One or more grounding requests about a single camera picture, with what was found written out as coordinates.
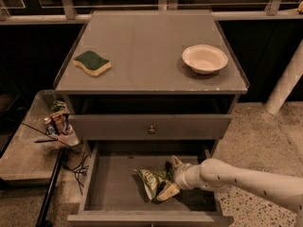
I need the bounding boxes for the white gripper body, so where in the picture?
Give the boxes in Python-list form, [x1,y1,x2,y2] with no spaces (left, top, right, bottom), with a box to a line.
[173,164,203,190]

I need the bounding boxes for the green jalapeno chip bag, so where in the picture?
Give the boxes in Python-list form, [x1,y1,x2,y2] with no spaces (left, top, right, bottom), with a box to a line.
[135,162,175,201]

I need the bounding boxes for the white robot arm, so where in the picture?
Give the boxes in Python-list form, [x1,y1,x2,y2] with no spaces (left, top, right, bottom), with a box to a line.
[177,47,303,227]

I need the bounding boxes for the round metal drawer knob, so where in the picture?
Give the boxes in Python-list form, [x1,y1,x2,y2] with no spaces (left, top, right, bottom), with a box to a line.
[148,126,156,134]

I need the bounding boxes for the closed top drawer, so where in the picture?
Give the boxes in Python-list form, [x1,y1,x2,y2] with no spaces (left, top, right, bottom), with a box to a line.
[69,114,231,140]

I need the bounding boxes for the open middle drawer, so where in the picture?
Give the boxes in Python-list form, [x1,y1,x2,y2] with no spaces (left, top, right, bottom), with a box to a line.
[67,141,233,227]

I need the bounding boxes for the grey drawer cabinet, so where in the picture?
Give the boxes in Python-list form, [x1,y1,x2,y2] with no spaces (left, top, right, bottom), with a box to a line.
[52,9,250,227]

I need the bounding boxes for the white paper bowl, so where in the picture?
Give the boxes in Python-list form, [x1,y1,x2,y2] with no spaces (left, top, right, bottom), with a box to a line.
[182,44,228,75]

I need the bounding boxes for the black stand pole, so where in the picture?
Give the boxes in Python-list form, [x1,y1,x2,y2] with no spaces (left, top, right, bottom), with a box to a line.
[35,148,65,227]

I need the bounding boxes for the green yellow sponge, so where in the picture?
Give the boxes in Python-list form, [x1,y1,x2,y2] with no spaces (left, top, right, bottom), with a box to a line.
[73,50,112,77]

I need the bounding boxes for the metal window railing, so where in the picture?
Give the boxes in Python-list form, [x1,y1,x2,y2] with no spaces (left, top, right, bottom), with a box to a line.
[0,0,303,25]

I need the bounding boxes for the black cables on floor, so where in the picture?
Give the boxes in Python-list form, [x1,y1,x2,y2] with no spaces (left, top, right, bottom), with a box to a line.
[61,144,91,195]

